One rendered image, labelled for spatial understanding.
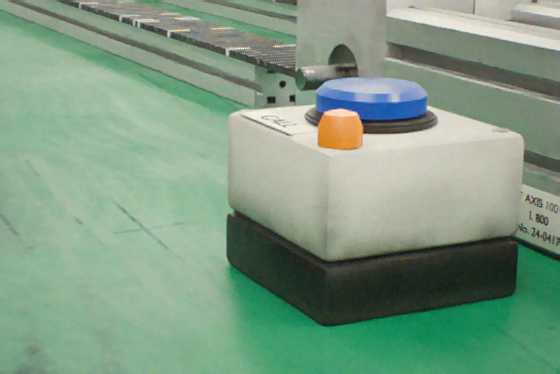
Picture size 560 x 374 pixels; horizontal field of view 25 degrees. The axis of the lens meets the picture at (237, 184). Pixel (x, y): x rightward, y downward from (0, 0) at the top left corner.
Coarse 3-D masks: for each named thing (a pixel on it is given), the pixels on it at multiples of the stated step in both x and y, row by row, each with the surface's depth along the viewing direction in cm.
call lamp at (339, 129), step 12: (324, 120) 41; (336, 120) 41; (348, 120) 41; (324, 132) 41; (336, 132) 41; (348, 132) 41; (360, 132) 41; (324, 144) 41; (336, 144) 41; (348, 144) 41; (360, 144) 41
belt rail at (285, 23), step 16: (160, 0) 143; (176, 0) 139; (192, 0) 135; (208, 0) 132; (224, 0) 128; (240, 0) 124; (256, 0) 121; (224, 16) 128; (240, 16) 124; (256, 16) 121; (272, 16) 119; (288, 16) 116; (288, 32) 115
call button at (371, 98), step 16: (336, 80) 46; (352, 80) 46; (368, 80) 46; (384, 80) 46; (400, 80) 46; (320, 96) 45; (336, 96) 44; (352, 96) 44; (368, 96) 43; (384, 96) 43; (400, 96) 44; (416, 96) 44; (320, 112) 45; (368, 112) 43; (384, 112) 43; (400, 112) 44; (416, 112) 44
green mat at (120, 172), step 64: (128, 0) 144; (0, 64) 97; (64, 64) 97; (128, 64) 97; (0, 128) 73; (64, 128) 73; (128, 128) 74; (192, 128) 74; (0, 192) 59; (64, 192) 59; (128, 192) 59; (192, 192) 59; (0, 256) 49; (64, 256) 49; (128, 256) 49; (192, 256) 49; (0, 320) 42; (64, 320) 42; (128, 320) 42; (192, 320) 43; (256, 320) 43; (384, 320) 43; (448, 320) 43; (512, 320) 43
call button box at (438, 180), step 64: (256, 128) 45; (384, 128) 43; (448, 128) 44; (256, 192) 45; (320, 192) 41; (384, 192) 42; (448, 192) 43; (512, 192) 44; (256, 256) 46; (320, 256) 42; (384, 256) 43; (448, 256) 43; (512, 256) 45; (320, 320) 42
